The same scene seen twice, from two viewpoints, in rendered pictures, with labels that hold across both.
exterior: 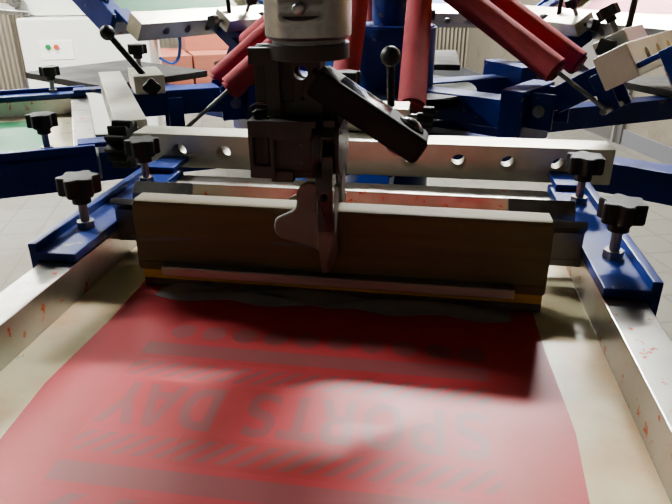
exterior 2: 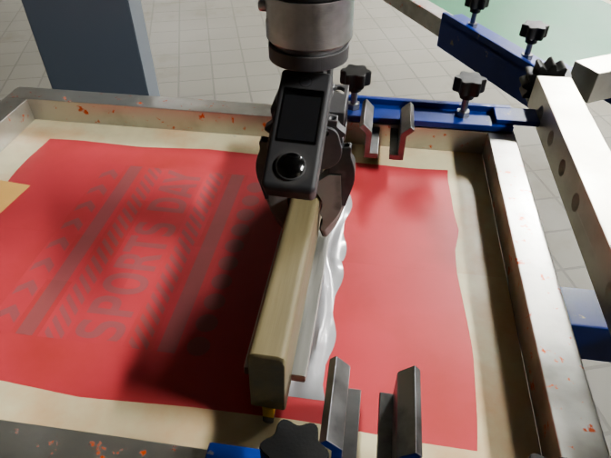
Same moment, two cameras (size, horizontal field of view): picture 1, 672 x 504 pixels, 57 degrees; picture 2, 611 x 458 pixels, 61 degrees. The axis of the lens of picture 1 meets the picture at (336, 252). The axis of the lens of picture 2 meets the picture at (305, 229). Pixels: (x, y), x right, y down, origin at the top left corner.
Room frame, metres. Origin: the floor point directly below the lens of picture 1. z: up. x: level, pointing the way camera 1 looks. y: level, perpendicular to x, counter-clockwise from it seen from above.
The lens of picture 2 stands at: (0.56, -0.43, 1.38)
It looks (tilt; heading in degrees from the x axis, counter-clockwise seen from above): 42 degrees down; 90
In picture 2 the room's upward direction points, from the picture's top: straight up
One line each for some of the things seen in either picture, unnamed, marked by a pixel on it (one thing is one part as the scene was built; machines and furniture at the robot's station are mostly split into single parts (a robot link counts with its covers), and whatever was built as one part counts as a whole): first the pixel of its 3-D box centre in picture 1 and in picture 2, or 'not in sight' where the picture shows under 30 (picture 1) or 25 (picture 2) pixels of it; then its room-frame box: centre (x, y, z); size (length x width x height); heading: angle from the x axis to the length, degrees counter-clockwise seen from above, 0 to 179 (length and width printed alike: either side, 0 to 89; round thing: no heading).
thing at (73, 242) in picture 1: (122, 222); (405, 126); (0.71, 0.26, 0.97); 0.30 x 0.05 x 0.07; 172
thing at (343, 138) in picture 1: (302, 111); (309, 100); (0.57, 0.03, 1.14); 0.09 x 0.08 x 0.12; 82
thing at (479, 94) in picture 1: (389, 96); not in sight; (1.48, -0.13, 0.99); 0.82 x 0.79 x 0.12; 172
